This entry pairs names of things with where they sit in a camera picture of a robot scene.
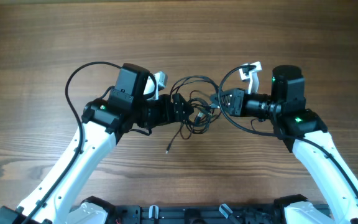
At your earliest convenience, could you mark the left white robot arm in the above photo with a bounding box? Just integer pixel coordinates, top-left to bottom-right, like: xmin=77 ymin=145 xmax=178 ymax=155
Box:
xmin=0 ymin=63 xmax=194 ymax=223

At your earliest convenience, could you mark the black USB cable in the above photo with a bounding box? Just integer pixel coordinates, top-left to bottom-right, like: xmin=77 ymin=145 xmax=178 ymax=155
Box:
xmin=170 ymin=75 xmax=222 ymax=135

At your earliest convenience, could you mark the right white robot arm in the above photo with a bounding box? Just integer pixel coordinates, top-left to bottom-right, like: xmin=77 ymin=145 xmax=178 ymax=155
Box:
xmin=210 ymin=63 xmax=358 ymax=223

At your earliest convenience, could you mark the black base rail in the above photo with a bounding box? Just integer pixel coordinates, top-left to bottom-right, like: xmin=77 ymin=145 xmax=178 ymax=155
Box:
xmin=111 ymin=204 xmax=284 ymax=224

